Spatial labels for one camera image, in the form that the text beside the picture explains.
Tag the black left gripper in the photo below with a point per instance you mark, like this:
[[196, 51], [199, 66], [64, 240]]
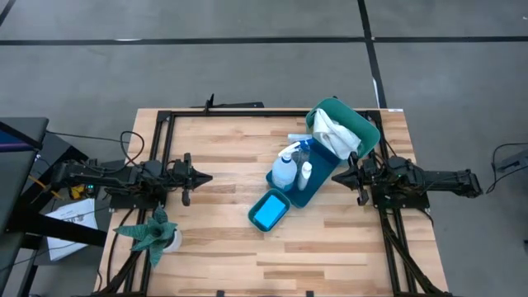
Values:
[[181, 173]]

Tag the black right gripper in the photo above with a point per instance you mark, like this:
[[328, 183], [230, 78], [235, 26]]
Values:
[[363, 177]]

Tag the white squeeze bottle blue label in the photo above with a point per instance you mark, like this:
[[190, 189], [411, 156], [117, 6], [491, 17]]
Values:
[[304, 175]]

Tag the white towel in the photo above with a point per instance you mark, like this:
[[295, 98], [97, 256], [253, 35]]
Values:
[[336, 136]]

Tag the clear spray bottle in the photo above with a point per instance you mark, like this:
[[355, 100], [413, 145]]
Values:
[[303, 152]]

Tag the spray bottle with blue liquid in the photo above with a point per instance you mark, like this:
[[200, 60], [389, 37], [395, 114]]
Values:
[[284, 171]]

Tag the blue sponge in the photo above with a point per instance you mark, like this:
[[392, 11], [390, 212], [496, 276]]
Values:
[[270, 212]]

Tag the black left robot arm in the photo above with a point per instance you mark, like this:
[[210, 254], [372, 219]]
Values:
[[103, 176]]

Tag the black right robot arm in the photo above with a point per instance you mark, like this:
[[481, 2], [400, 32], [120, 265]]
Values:
[[433, 179]]

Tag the blue plastic tray bin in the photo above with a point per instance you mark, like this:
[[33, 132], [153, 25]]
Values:
[[323, 165]]

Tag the large teal plastic bin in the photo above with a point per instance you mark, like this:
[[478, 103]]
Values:
[[359, 123]]

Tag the small teal plastic bin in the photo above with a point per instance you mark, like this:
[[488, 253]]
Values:
[[259, 200]]

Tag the white plant pot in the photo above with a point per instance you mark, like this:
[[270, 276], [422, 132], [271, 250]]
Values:
[[175, 243]]

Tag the green artificial plant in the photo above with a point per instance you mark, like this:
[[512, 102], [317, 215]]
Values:
[[154, 235]]

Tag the black power box green light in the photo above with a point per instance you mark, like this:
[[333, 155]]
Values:
[[90, 189]]

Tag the yellow connector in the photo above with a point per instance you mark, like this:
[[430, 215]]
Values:
[[77, 191]]

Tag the white paper sheets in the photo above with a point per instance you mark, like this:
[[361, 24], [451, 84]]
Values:
[[76, 210]]

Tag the gray metal stand foot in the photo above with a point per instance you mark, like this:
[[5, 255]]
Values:
[[513, 161]]

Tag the black side desk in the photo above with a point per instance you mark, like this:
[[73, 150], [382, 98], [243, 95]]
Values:
[[16, 173]]

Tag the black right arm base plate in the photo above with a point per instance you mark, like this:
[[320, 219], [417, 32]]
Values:
[[412, 201]]

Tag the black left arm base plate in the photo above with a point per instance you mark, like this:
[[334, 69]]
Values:
[[123, 202]]

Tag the black aluminium table frame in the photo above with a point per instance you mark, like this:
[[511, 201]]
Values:
[[247, 112]]

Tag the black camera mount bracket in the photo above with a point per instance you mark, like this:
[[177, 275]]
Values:
[[235, 105]]

